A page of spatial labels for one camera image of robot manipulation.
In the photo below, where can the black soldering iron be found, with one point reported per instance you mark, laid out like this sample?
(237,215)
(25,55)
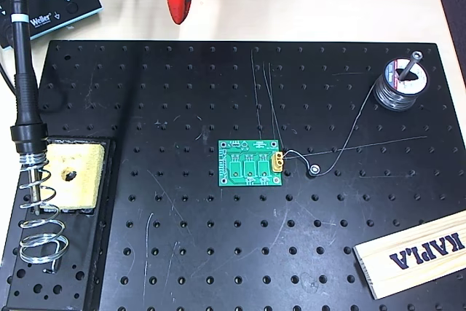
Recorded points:
(26,100)

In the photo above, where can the green printed circuit board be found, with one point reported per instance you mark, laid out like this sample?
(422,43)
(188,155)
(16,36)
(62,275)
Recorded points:
(225,180)

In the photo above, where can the soldering iron stand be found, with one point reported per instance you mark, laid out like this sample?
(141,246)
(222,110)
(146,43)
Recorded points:
(73,252)

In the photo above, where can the yellow power connector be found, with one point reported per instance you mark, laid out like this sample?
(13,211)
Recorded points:
(277,167)

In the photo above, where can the black holder funnel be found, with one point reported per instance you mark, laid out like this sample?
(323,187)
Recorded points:
(28,136)

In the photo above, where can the yellow cleaning sponge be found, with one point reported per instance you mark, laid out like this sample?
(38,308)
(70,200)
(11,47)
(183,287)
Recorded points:
(83,180)

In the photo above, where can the metal spring coil holder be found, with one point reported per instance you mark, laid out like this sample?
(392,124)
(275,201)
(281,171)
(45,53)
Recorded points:
(32,160)

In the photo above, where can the silver washer screw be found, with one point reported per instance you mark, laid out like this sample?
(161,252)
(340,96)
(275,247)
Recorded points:
(314,169)

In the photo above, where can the black perforated metal breadboard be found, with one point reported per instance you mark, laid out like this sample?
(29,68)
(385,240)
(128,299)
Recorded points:
(218,234)

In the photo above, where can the wooden plank with KAPLA print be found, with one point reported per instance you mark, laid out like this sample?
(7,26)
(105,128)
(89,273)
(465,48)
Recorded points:
(418,271)

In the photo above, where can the metal post screw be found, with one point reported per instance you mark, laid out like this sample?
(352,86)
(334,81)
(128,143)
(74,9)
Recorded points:
(411,67)

